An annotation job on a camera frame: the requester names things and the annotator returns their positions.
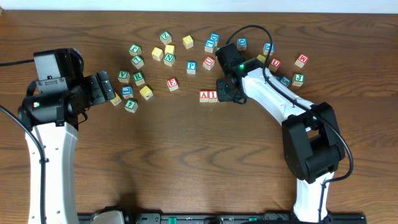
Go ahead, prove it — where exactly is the red I block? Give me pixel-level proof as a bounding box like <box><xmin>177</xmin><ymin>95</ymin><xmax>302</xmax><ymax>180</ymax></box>
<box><xmin>208</xmin><ymin>90</ymin><xmax>218</xmax><ymax>103</ymax></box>

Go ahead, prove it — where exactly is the red A block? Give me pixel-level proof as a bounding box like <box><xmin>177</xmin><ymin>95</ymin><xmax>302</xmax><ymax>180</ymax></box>
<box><xmin>199</xmin><ymin>90</ymin><xmax>209</xmax><ymax>103</ymax></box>

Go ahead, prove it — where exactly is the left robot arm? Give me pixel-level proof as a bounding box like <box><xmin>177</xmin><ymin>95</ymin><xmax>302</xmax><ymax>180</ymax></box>
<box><xmin>19</xmin><ymin>71</ymin><xmax>116</xmax><ymax>223</ymax></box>

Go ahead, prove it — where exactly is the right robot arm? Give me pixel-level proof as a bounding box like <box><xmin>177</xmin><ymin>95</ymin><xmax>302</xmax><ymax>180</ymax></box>
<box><xmin>217</xmin><ymin>58</ymin><xmax>345</xmax><ymax>223</ymax></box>

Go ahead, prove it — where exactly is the yellow G block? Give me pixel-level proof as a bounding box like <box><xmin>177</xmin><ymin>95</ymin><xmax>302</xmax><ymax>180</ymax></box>
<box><xmin>110</xmin><ymin>93</ymin><xmax>122</xmax><ymax>106</ymax></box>

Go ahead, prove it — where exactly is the green V block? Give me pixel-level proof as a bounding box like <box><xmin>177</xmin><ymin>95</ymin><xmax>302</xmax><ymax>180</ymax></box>
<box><xmin>118</xmin><ymin>70</ymin><xmax>131</xmax><ymax>83</ymax></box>

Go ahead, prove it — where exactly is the blue L block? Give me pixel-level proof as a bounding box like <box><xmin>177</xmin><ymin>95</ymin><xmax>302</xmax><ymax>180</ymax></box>
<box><xmin>122</xmin><ymin>86</ymin><xmax>134</xmax><ymax>99</ymax></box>

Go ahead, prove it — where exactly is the red U block centre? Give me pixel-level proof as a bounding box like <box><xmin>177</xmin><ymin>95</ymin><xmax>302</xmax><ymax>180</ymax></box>
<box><xmin>203</xmin><ymin>56</ymin><xmax>215</xmax><ymax>70</ymax></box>

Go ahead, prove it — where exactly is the red u block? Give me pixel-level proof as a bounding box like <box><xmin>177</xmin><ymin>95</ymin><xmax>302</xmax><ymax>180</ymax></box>
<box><xmin>268</xmin><ymin>58</ymin><xmax>282</xmax><ymax>72</ymax></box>
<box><xmin>203</xmin><ymin>56</ymin><xmax>215</xmax><ymax>70</ymax></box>

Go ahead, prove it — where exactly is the green 4 block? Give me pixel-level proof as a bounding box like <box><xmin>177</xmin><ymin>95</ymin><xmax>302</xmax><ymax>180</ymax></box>
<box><xmin>124</xmin><ymin>100</ymin><xmax>138</xmax><ymax>113</ymax></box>

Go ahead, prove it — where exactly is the green R block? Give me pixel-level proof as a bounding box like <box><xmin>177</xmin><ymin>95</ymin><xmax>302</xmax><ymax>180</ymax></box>
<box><xmin>132</xmin><ymin>72</ymin><xmax>145</xmax><ymax>86</ymax></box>

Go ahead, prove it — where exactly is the blue P block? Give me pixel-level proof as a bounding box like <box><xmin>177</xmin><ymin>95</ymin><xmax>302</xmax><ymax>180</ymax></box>
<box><xmin>187</xmin><ymin>61</ymin><xmax>197</xmax><ymax>74</ymax></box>

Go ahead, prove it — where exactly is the blue block left of D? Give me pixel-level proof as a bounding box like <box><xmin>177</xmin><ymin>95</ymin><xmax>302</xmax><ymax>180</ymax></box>
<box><xmin>205</xmin><ymin>40</ymin><xmax>215</xmax><ymax>53</ymax></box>

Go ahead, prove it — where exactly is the yellow block right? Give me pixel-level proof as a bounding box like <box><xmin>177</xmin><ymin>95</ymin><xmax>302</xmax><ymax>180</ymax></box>
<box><xmin>257</xmin><ymin>54</ymin><xmax>266</xmax><ymax>63</ymax></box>

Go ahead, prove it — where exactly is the yellow block near L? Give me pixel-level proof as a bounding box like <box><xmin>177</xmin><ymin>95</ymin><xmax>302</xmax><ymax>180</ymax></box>
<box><xmin>139</xmin><ymin>85</ymin><xmax>153</xmax><ymax>100</ymax></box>

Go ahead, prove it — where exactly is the green 7 block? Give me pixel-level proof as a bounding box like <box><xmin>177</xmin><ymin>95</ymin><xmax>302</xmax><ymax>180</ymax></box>
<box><xmin>131</xmin><ymin>55</ymin><xmax>144</xmax><ymax>69</ymax></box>

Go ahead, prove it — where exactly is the blue D block right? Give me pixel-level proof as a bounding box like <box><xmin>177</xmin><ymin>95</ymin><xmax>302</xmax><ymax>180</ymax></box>
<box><xmin>237</xmin><ymin>38</ymin><xmax>248</xmax><ymax>51</ymax></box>

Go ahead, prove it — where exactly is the green J block upper left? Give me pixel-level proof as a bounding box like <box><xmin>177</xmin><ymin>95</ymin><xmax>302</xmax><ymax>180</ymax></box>
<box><xmin>129</xmin><ymin>44</ymin><xmax>142</xmax><ymax>56</ymax></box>

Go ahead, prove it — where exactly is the green j block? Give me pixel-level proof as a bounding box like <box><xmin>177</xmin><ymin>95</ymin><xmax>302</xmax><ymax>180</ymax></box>
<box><xmin>292</xmin><ymin>73</ymin><xmax>305</xmax><ymax>87</ymax></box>
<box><xmin>129</xmin><ymin>44</ymin><xmax>142</xmax><ymax>56</ymax></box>

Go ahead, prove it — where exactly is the blue D block upper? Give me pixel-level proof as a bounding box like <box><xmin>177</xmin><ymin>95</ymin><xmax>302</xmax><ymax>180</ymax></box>
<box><xmin>210</xmin><ymin>33</ymin><xmax>220</xmax><ymax>47</ymax></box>

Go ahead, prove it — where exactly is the red E block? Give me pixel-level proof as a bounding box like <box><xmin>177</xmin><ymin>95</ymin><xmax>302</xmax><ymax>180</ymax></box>
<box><xmin>167</xmin><ymin>78</ymin><xmax>179</xmax><ymax>91</ymax></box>

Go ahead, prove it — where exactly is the red U block right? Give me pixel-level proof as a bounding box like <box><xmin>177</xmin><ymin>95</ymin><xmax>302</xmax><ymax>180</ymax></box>
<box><xmin>268</xmin><ymin>58</ymin><xmax>282</xmax><ymax>72</ymax></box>

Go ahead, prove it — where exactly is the blue X block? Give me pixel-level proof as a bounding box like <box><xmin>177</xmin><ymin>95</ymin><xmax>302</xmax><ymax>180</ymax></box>
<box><xmin>263</xmin><ymin>42</ymin><xmax>275</xmax><ymax>55</ymax></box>

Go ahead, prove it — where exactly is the blue G block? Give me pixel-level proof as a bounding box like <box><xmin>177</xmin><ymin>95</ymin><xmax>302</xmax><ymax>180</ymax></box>
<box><xmin>279</xmin><ymin>76</ymin><xmax>292</xmax><ymax>86</ymax></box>

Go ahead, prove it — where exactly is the yellow block top centre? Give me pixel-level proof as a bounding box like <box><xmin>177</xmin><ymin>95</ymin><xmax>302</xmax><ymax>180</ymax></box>
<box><xmin>183</xmin><ymin>35</ymin><xmax>194</xmax><ymax>49</ymax></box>

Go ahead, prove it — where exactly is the green N block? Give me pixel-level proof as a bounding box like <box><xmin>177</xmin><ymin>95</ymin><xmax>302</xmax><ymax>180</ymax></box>
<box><xmin>164</xmin><ymin>53</ymin><xmax>175</xmax><ymax>67</ymax></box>

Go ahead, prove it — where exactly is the yellow block left upper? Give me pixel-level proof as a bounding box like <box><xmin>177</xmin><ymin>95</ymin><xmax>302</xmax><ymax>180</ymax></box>
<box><xmin>151</xmin><ymin>47</ymin><xmax>164</xmax><ymax>61</ymax></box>

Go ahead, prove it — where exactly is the pale yellow block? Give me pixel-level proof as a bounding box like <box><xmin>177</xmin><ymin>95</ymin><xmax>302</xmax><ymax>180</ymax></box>
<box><xmin>164</xmin><ymin>45</ymin><xmax>175</xmax><ymax>55</ymax></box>

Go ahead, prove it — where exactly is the green J block right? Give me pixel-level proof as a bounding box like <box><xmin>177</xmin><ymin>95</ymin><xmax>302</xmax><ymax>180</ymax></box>
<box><xmin>292</xmin><ymin>73</ymin><xmax>305</xmax><ymax>87</ymax></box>

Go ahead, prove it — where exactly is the green Z block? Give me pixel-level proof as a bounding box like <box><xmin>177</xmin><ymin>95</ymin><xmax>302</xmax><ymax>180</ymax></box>
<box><xmin>160</xmin><ymin>31</ymin><xmax>172</xmax><ymax>45</ymax></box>

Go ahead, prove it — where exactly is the red M block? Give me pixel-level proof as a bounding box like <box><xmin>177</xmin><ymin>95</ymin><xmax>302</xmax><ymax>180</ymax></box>
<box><xmin>295</xmin><ymin>54</ymin><xmax>308</xmax><ymax>68</ymax></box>

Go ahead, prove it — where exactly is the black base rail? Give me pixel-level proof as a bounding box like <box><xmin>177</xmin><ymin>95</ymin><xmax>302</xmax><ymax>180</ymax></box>
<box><xmin>77</xmin><ymin>212</ymin><xmax>368</xmax><ymax>224</ymax></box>

